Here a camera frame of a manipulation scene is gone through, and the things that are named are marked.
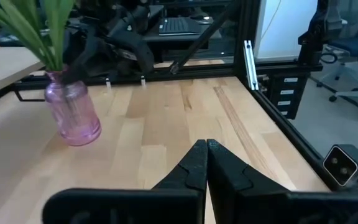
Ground black box with white labels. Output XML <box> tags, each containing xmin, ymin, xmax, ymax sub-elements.
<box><xmin>268</xmin><ymin>74</ymin><xmax>310</xmax><ymax>121</ymax></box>

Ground laptop keyboard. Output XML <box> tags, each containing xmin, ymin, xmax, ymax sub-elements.
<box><xmin>158</xmin><ymin>17</ymin><xmax>203</xmax><ymax>36</ymax></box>

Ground wooden shelf with black legs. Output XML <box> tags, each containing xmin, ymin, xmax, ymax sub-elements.
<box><xmin>0</xmin><ymin>46</ymin><xmax>47</xmax><ymax>103</ymax></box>

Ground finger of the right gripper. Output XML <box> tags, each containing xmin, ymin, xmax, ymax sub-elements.
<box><xmin>62</xmin><ymin>49</ymin><xmax>88</xmax><ymax>85</ymax></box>

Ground black two-lens camera box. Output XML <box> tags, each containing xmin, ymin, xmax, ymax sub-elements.
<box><xmin>323</xmin><ymin>144</ymin><xmax>358</xmax><ymax>191</ymax></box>

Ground dark grey desk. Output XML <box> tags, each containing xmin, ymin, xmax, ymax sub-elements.
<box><xmin>141</xmin><ymin>4</ymin><xmax>229</xmax><ymax>50</ymax></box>

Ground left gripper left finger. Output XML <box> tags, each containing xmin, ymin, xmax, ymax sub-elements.
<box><xmin>42</xmin><ymin>139</ymin><xmax>209</xmax><ymax>224</ymax></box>

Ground black table rig frame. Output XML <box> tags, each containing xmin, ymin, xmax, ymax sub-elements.
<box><xmin>11</xmin><ymin>0</ymin><xmax>358</xmax><ymax>194</ymax></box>

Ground purple ribbed glass vase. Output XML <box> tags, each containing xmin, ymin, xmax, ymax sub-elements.
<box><xmin>44</xmin><ymin>70</ymin><xmax>102</xmax><ymax>147</ymax></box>

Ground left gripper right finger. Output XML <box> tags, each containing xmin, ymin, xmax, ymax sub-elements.
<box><xmin>206</xmin><ymin>139</ymin><xmax>358</xmax><ymax>224</ymax></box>

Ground black upright mount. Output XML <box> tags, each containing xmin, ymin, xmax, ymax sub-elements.
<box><xmin>298</xmin><ymin>0</ymin><xmax>344</xmax><ymax>67</ymax></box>

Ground blue office chair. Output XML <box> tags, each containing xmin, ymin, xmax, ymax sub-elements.
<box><xmin>317</xmin><ymin>0</ymin><xmax>358</xmax><ymax>124</ymax></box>

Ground silver aluminium bar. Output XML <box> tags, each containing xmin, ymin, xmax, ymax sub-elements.
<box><xmin>243</xmin><ymin>39</ymin><xmax>260</xmax><ymax>91</ymax></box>

